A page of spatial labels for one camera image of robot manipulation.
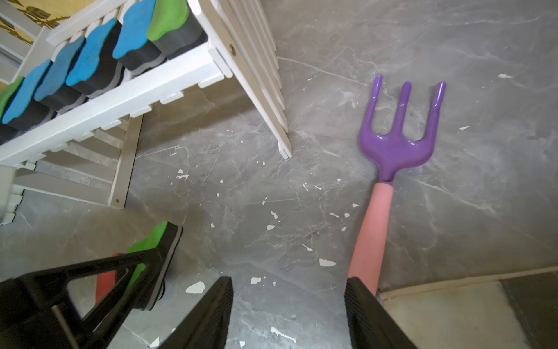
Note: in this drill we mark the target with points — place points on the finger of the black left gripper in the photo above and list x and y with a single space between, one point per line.
126 261
105 319

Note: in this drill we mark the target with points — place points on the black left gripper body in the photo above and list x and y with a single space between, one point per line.
37 312

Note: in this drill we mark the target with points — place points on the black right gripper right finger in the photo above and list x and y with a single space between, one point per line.
370 326

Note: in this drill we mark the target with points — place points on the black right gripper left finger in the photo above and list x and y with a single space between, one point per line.
206 326

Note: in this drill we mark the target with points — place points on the green eraser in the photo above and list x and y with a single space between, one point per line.
174 30
7 132
159 247

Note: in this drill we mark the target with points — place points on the white slatted wooden shelf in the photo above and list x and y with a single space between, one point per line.
87 153

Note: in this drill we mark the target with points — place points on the blue eraser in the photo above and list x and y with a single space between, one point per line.
96 71
133 49
54 92
24 112

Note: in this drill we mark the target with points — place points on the purple garden fork pink handle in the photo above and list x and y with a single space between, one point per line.
392 153

